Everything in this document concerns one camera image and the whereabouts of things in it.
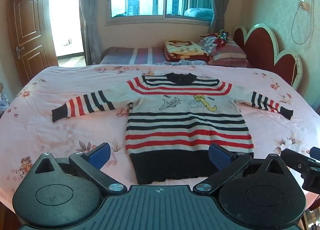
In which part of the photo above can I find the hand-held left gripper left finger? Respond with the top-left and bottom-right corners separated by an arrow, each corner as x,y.
34,142 -> 128,197

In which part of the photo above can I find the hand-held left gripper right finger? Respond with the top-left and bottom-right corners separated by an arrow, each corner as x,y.
192,143 -> 288,195

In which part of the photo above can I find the striped knit sweater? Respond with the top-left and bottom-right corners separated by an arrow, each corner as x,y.
51,72 -> 294,185

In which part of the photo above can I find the pink floral bedspread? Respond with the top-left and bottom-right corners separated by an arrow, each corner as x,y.
0,64 -> 320,210

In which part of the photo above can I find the light blue cloth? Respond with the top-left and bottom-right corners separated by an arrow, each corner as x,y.
156,60 -> 208,67

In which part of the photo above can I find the striped pillow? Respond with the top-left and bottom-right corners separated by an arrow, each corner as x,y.
200,34 -> 249,66

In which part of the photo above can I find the striped bed sheet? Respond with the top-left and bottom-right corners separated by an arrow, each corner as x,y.
99,46 -> 167,65

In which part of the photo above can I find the folded yellow red blanket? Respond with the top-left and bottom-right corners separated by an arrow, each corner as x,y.
163,39 -> 213,63

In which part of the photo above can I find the red heart-shaped headboard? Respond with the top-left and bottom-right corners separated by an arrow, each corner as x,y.
232,23 -> 304,90

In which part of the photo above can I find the red decorative bow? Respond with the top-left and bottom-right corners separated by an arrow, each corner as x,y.
215,30 -> 229,45

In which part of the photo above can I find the brown wooden door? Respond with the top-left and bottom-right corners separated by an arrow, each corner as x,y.
7,0 -> 59,86

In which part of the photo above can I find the teal quilt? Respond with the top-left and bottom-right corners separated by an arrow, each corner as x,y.
184,8 -> 215,19

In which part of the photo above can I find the white hanging cable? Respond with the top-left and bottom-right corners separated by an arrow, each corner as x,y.
291,0 -> 315,45

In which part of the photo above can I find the metal door handle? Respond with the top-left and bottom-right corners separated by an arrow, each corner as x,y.
14,46 -> 25,60

